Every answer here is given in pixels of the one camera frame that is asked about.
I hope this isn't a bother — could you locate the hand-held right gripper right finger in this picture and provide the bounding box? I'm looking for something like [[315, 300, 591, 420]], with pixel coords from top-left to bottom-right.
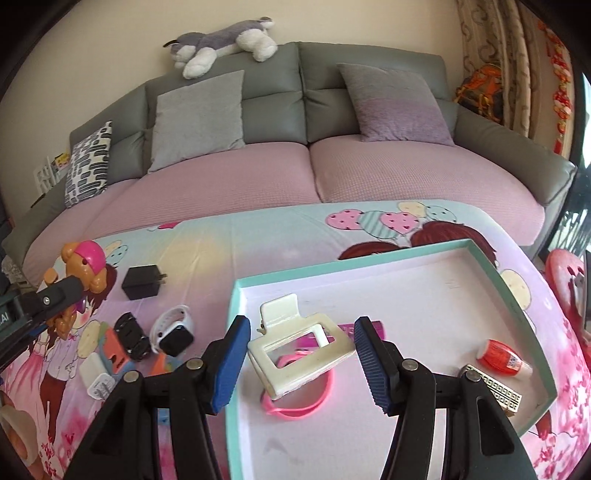
[[354, 316, 539, 480]]

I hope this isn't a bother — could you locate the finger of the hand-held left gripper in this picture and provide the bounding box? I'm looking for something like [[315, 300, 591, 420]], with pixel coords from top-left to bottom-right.
[[21, 276, 87, 324], [0, 323, 54, 370]]

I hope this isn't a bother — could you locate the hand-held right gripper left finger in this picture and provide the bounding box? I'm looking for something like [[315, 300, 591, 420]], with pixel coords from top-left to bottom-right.
[[63, 315, 251, 480]]

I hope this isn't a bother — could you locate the cream hair claw clip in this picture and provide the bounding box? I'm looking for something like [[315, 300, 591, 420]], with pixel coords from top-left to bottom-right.
[[248, 293, 357, 401]]

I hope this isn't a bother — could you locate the brown bear toy pink cap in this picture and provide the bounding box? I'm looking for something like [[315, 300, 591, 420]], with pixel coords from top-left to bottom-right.
[[44, 240, 109, 335]]

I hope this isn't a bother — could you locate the white smartwatch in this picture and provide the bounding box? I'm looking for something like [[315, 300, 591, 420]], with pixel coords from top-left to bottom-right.
[[150, 305, 195, 357]]

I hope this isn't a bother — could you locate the white charger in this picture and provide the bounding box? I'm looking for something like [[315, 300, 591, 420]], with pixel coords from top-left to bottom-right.
[[78, 353, 114, 400]]

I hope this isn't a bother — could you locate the pink watch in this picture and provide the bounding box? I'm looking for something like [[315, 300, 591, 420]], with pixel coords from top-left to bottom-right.
[[261, 346, 335, 421]]

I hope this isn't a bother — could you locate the small orange blue toy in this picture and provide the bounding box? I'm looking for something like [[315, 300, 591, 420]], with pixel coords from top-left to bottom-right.
[[99, 328, 132, 377]]

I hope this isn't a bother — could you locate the black toy car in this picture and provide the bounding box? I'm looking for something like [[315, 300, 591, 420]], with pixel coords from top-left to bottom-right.
[[114, 312, 153, 361]]

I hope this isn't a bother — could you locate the teal shallow box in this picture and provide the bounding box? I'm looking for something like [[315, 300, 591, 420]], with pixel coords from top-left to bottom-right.
[[225, 239, 557, 480]]

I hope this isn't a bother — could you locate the gold patterned box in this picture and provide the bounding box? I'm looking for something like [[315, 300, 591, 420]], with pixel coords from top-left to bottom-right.
[[458, 364, 525, 417]]

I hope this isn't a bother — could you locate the red bottle clear cap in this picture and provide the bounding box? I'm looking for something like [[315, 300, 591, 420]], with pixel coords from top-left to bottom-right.
[[477, 339, 533, 380]]

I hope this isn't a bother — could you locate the white lace cloth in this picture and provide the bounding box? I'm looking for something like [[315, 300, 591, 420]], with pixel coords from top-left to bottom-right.
[[0, 256, 24, 282]]

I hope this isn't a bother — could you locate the beige tape roll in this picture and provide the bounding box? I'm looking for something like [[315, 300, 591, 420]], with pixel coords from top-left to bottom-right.
[[0, 406, 35, 467]]

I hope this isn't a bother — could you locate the black charger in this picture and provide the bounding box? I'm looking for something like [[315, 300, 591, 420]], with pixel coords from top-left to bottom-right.
[[121, 264, 168, 302]]

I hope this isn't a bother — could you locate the white lattice rack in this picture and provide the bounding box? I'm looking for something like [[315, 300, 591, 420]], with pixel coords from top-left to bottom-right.
[[32, 157, 58, 197]]

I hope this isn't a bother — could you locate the black white patterned pillow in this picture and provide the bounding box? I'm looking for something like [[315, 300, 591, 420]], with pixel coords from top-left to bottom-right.
[[64, 121, 113, 209]]

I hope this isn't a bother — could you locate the pink sofa cover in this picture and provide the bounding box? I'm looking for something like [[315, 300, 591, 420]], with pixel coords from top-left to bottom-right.
[[22, 138, 546, 287]]

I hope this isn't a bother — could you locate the pink stool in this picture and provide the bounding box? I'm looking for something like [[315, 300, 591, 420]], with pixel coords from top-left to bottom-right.
[[545, 248, 591, 342]]

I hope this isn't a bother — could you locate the light grey pillow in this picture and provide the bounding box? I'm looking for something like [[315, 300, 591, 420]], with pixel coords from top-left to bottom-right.
[[148, 70, 246, 174]]

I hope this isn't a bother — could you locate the grey purple pillow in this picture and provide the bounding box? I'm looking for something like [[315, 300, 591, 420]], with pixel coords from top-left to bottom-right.
[[336, 63, 455, 147]]

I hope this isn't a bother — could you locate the grey sofa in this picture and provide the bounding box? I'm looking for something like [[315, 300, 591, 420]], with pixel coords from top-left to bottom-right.
[[0, 41, 578, 264]]

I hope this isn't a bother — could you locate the orange backpack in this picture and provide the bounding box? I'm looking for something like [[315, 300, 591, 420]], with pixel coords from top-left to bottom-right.
[[455, 64, 504, 123]]

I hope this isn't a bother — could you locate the grey white husky plush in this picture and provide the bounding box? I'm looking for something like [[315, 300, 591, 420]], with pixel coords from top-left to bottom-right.
[[163, 17, 279, 80]]

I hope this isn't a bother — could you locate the red knot decoration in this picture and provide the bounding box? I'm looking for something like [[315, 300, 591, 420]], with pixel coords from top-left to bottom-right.
[[538, 18, 575, 155]]

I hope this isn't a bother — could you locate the beige patterned curtain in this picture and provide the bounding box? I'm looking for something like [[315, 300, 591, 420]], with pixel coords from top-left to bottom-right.
[[455, 0, 568, 153]]

